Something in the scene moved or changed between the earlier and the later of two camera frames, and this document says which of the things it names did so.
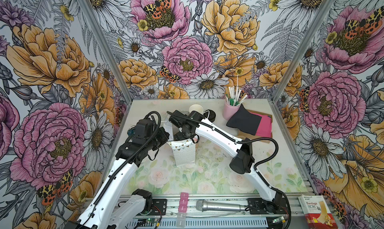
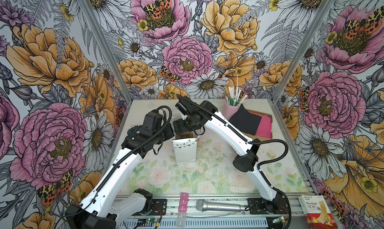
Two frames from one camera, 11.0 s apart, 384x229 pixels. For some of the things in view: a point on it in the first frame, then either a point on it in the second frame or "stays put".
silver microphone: x=202 y=205 stays put
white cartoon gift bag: x=184 y=150 stays put
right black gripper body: x=185 y=135 → x=187 y=124
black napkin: x=245 y=120 stays put
